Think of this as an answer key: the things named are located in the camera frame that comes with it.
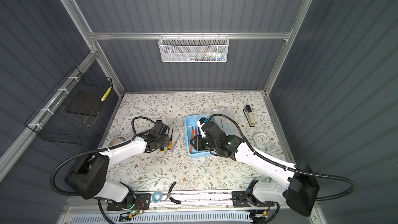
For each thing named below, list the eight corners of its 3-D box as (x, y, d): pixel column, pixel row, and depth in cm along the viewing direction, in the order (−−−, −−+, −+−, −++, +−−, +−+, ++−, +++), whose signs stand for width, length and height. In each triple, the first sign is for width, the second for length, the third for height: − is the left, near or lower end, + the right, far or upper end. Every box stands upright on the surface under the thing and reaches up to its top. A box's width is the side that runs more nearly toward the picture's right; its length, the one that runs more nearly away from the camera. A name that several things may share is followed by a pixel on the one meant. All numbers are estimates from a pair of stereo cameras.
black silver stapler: (250, 127, 103) (251, 122, 99) (243, 109, 112) (244, 105, 109) (255, 126, 103) (257, 122, 99) (248, 109, 113) (249, 104, 109)
